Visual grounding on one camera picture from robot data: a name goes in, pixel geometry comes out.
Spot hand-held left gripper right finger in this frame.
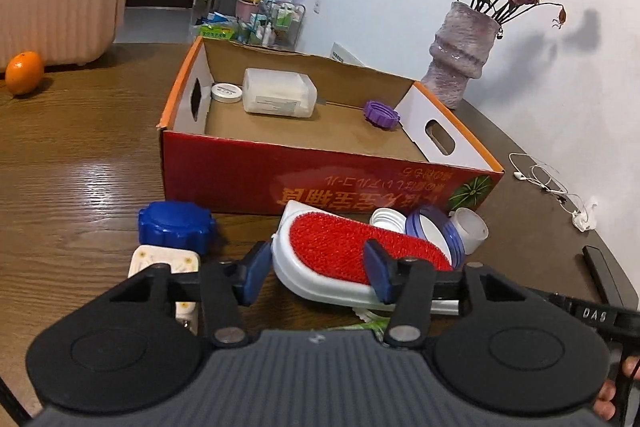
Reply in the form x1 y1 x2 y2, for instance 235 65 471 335
363 238 551 349

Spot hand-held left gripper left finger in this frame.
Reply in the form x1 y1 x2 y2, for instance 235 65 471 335
95 241 274 349

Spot red and white lint brush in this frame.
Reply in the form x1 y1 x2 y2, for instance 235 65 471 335
270 200 461 314

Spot red cardboard box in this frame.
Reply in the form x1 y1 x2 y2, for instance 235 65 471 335
157 36 506 216

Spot person's right hand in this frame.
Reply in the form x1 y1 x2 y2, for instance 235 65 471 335
594 356 640 421

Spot white ribbed lid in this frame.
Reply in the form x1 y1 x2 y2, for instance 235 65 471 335
370 208 410 233

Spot blue-rimmed lid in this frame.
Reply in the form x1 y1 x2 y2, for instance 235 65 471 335
405 205 467 269

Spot blue ribbed cap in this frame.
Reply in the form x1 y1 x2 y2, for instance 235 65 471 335
137 201 217 258

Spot crumpled white tissue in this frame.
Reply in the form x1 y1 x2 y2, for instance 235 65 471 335
572 197 599 233

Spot purple ribbed cap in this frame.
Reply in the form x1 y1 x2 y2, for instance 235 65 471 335
363 100 401 131

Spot white plastic bottle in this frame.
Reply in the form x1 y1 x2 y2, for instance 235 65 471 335
242 68 318 118

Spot white round lid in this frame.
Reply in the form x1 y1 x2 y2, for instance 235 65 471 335
210 83 244 104

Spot white leaflet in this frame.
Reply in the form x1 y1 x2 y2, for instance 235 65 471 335
330 42 369 68

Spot purple-grey ceramic vase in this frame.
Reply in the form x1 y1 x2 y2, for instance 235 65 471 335
421 2 502 110

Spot green and white packet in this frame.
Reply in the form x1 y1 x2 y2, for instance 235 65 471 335
199 23 239 42

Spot pink bin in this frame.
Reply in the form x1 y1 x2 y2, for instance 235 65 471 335
235 0 263 25

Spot orange fruit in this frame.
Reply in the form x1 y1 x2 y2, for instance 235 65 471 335
5 51 45 96

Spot white wired earphones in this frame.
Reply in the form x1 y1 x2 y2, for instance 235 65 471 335
509 152 583 215

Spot wire cart with bottles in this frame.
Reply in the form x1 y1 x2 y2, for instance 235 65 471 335
247 0 307 48

